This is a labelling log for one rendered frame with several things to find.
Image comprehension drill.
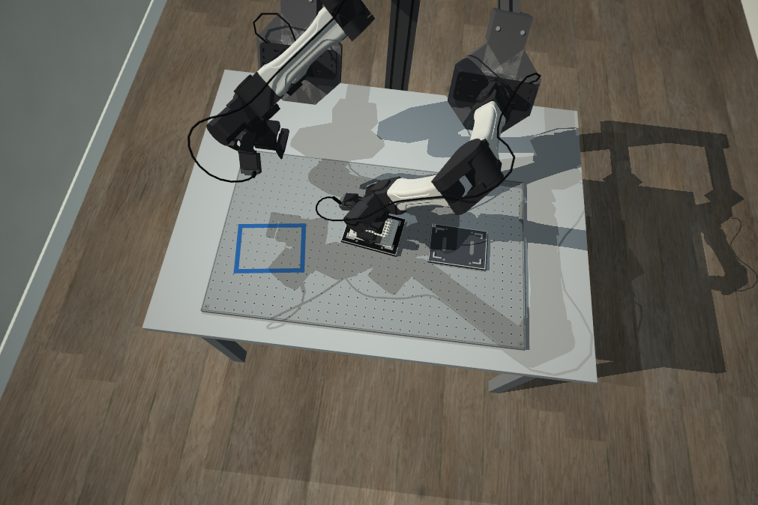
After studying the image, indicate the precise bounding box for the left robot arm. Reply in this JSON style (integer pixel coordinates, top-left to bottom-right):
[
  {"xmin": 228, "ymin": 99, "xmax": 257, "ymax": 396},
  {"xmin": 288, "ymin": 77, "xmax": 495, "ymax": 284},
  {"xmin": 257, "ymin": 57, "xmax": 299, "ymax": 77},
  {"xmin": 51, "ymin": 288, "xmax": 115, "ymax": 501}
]
[{"xmin": 339, "ymin": 71, "xmax": 536, "ymax": 233}]

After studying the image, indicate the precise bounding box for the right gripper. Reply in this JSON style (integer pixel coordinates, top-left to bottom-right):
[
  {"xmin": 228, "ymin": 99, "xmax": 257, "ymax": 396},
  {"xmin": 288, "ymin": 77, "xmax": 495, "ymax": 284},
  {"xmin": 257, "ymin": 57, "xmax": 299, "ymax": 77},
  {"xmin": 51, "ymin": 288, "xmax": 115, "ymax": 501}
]
[{"xmin": 227, "ymin": 119, "xmax": 289, "ymax": 169}]

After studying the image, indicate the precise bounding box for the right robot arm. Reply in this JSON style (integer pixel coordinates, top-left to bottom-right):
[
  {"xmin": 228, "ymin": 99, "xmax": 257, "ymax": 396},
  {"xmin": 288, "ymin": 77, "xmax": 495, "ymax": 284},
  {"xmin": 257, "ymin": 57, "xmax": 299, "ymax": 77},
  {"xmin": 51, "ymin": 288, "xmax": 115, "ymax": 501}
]
[{"xmin": 206, "ymin": 0, "xmax": 375, "ymax": 146}]

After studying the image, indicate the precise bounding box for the blue tape outline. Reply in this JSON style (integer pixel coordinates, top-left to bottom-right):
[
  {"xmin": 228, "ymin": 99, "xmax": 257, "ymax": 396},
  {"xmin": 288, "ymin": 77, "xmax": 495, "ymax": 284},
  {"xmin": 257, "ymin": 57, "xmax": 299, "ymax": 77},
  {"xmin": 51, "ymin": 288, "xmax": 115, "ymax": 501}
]
[{"xmin": 234, "ymin": 223, "xmax": 306, "ymax": 273}]

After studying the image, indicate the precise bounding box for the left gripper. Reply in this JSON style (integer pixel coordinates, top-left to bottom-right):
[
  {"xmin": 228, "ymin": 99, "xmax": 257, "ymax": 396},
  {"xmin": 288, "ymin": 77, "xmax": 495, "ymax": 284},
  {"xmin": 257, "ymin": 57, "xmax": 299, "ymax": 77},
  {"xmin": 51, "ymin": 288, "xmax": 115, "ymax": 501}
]
[{"xmin": 342, "ymin": 193, "xmax": 389, "ymax": 244}]

